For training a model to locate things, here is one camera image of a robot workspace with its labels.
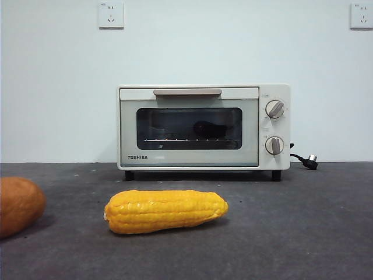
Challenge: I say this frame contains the oven door with beige handle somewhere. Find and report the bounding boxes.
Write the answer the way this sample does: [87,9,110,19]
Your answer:
[119,86,260,169]

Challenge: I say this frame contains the purple eggplant with green stem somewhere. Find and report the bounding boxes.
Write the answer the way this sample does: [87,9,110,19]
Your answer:
[193,120,230,138]

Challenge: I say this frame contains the oven knob with upright pointer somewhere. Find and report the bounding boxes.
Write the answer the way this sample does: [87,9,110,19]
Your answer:
[264,135,285,155]

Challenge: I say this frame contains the white Toshiba toaster oven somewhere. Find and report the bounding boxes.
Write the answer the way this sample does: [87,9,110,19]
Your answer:
[116,83,291,182]

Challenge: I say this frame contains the oven knob with angled pointer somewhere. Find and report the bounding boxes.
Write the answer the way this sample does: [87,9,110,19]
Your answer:
[265,99,286,120]

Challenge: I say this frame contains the yellow corn cob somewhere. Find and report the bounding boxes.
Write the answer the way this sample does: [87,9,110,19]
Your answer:
[104,189,230,235]

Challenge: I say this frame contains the orange-brown potato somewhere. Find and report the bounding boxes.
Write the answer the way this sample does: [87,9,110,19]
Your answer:
[0,176,47,240]

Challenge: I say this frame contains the oven wire rack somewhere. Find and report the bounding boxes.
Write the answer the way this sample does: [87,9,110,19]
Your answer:
[143,136,237,146]

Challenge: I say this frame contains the black power plug with cord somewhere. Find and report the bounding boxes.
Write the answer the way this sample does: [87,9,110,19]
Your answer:
[290,142,319,170]

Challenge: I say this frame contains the white wall socket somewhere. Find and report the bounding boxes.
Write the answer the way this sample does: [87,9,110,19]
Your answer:
[98,1,125,29]
[350,2,373,30]

